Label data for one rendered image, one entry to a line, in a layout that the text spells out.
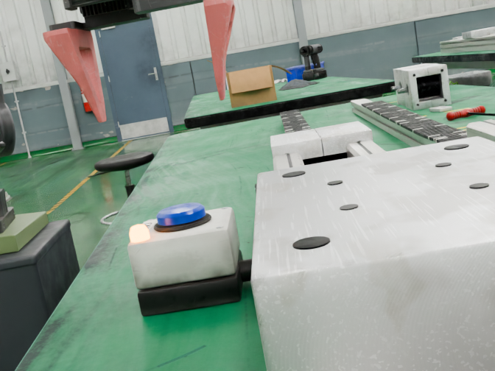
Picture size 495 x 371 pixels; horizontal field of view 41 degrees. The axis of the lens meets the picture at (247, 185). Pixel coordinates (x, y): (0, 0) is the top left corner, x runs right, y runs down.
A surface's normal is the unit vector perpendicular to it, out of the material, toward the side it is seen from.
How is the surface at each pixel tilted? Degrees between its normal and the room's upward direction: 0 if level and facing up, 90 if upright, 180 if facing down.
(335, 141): 90
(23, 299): 90
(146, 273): 90
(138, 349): 0
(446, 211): 0
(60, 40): 111
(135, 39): 90
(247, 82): 68
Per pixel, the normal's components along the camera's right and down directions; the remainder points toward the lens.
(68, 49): 0.04, 0.52
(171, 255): -0.03, 0.19
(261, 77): -0.04, -0.18
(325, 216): -0.18, -0.97
